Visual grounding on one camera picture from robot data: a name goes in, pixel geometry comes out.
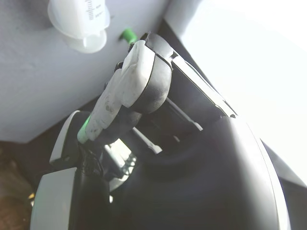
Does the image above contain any large translucent plastic syringe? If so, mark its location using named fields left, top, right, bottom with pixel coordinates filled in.
left=47, top=0, right=111, bottom=54

